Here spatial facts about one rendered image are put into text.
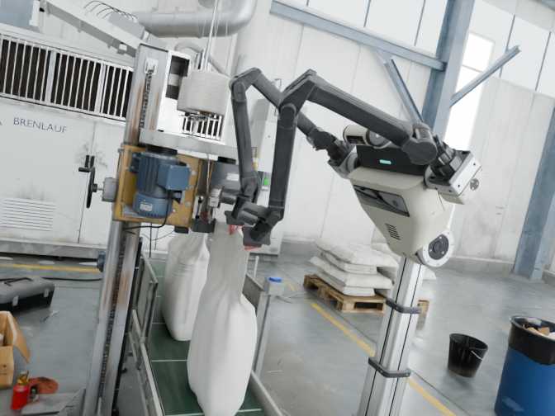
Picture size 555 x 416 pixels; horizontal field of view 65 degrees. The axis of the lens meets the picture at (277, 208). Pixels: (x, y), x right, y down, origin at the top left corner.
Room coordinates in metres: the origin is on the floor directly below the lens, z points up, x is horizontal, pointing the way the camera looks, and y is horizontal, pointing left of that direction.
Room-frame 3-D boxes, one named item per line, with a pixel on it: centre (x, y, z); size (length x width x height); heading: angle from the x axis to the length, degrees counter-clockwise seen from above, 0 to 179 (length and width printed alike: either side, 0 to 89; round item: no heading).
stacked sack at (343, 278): (4.60, -1.01, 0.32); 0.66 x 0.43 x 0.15; 117
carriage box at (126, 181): (1.95, 0.57, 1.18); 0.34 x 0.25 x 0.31; 115
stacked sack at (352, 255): (4.60, -1.02, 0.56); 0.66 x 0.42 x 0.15; 115
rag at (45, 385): (2.12, 1.04, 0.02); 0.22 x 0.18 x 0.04; 25
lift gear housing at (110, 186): (1.85, 0.73, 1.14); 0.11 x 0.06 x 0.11; 25
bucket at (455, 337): (3.41, -1.72, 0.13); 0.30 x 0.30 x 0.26
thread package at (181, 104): (2.02, 0.47, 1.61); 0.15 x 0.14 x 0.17; 25
